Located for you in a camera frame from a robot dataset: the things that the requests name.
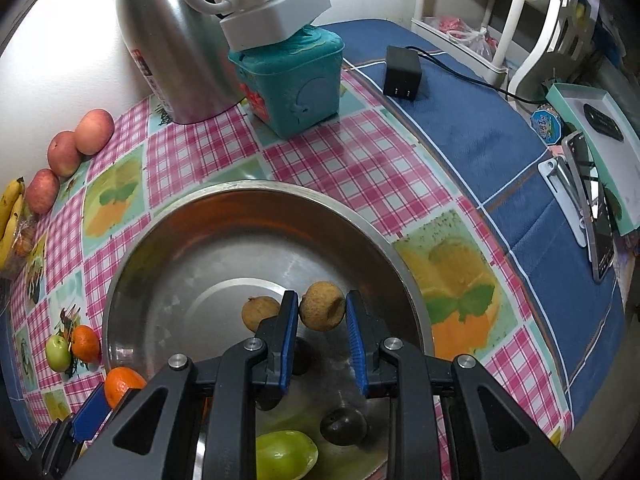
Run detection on teal plastic box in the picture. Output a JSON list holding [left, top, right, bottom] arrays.
[[228, 25, 346, 139]]

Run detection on white power strip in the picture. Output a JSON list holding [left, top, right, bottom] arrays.
[[212, 0, 332, 52]]

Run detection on smartphone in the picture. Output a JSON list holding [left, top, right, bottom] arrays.
[[562, 132, 621, 281]]

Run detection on round blue badge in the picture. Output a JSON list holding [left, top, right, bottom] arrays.
[[531, 105, 564, 143]]

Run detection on glass fruit bowl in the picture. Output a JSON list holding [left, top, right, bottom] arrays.
[[10, 215, 40, 275]]

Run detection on flat teal box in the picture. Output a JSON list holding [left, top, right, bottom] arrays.
[[546, 82, 640, 236]]

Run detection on dark purple plum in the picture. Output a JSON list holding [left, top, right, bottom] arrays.
[[320, 406, 368, 446]]

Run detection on red apple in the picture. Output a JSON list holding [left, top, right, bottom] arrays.
[[25, 169, 61, 215], [48, 131, 83, 178], [74, 109, 115, 156]]

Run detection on round orange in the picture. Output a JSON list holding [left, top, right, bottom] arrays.
[[104, 367, 147, 409], [70, 325, 102, 365]]

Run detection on white chair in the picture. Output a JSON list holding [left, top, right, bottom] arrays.
[[510, 0, 576, 91]]

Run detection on brown kiwi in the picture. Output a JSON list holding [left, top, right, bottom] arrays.
[[299, 281, 347, 332], [241, 296, 282, 333]]

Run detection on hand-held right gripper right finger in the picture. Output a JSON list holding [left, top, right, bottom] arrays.
[[345, 290, 581, 480]]

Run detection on white phone stand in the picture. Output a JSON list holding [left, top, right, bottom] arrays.
[[538, 157, 593, 247]]

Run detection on white shelf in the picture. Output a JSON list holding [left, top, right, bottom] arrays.
[[412, 0, 526, 76]]

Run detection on plastic bag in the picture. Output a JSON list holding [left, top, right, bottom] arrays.
[[425, 16, 493, 61]]

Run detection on stainless steel thermos jug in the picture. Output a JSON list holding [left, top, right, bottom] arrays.
[[112, 0, 248, 125]]

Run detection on stainless steel basin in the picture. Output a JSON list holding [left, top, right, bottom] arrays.
[[102, 181, 435, 480]]

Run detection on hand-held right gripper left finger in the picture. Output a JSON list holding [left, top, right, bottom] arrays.
[[62, 290, 300, 480]]

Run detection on pink plaid fruit-print tablecloth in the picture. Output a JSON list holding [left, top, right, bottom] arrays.
[[10, 67, 576, 480]]

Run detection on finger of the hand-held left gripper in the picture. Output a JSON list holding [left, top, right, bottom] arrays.
[[70, 389, 111, 445]]

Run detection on blue cloth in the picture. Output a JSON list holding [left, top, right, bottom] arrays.
[[317, 19, 628, 456]]

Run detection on black adapter cable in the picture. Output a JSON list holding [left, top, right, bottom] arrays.
[[412, 46, 548, 108]]

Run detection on yellow banana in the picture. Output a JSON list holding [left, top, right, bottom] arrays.
[[0, 177, 26, 241], [0, 195, 23, 268]]

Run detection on black power adapter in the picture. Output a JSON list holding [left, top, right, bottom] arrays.
[[383, 46, 422, 102]]

